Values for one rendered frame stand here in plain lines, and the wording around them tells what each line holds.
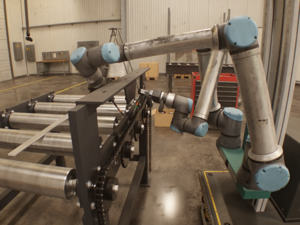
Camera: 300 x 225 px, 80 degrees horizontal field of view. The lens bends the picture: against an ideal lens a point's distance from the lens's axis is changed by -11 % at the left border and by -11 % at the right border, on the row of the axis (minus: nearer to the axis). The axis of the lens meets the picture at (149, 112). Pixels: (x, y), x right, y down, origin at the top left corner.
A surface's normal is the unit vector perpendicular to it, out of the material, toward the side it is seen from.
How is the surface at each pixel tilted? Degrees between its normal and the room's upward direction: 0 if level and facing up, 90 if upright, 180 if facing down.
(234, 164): 0
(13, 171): 36
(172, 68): 90
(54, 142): 59
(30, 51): 90
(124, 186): 0
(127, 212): 0
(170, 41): 75
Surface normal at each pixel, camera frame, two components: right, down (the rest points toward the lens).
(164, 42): -0.28, 0.04
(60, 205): 0.00, -0.95
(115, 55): 0.92, -0.12
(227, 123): -0.71, 0.21
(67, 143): -0.10, -0.33
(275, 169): -0.22, 0.35
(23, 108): 0.99, 0.04
